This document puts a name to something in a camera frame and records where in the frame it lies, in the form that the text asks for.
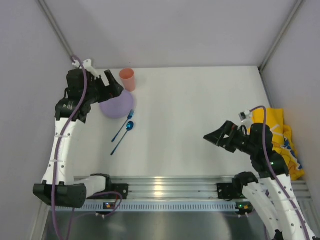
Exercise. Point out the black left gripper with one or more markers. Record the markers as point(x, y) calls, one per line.
point(105, 89)

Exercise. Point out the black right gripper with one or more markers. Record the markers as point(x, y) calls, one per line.
point(228, 137)

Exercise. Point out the purple plastic plate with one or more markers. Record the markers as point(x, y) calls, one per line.
point(118, 107)

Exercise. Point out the pink plastic cup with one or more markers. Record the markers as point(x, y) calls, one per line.
point(127, 76)

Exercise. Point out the blue metal fork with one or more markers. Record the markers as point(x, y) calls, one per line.
point(129, 117)

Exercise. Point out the blue metal spoon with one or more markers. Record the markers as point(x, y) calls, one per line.
point(129, 126)

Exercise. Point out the yellow Pikachu placemat cloth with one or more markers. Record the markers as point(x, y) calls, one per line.
point(282, 141)

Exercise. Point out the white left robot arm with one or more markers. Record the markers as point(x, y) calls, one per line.
point(58, 187)

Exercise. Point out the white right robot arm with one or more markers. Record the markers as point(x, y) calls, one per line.
point(270, 192)

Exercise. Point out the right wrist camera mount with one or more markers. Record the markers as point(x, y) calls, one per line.
point(246, 118)

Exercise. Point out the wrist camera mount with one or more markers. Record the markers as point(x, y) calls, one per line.
point(246, 118)
point(91, 70)

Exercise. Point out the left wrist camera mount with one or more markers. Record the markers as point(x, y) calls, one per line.
point(91, 70)

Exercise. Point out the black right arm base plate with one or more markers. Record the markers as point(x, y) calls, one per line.
point(226, 191)

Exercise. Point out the perforated cable duct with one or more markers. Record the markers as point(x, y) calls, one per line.
point(167, 206)

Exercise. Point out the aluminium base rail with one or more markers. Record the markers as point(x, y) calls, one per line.
point(172, 188)

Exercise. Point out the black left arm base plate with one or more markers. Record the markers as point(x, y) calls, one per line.
point(121, 188)

